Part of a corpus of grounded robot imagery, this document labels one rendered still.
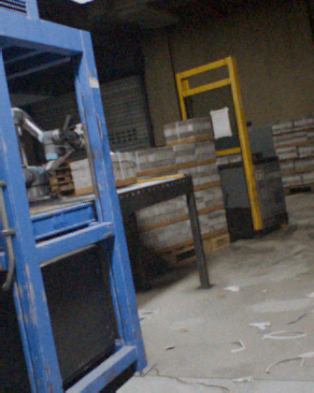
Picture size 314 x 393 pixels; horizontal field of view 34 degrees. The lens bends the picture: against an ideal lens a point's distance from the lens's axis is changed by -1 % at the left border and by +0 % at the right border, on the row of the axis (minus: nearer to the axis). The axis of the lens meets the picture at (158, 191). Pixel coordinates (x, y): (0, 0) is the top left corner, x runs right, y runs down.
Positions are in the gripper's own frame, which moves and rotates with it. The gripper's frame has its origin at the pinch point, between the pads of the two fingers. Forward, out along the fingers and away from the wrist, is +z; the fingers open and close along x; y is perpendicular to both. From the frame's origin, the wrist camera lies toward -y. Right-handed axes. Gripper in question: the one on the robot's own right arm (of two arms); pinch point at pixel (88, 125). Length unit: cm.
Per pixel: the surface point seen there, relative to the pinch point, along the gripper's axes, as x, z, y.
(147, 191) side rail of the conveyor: 16, 41, 49
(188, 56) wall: -765, -104, -292
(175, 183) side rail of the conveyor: -23, 47, 44
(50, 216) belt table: 111, 30, 62
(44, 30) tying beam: 126, 45, -10
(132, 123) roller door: -799, -263, -181
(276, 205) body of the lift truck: -265, 85, 61
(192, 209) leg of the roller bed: -50, 49, 61
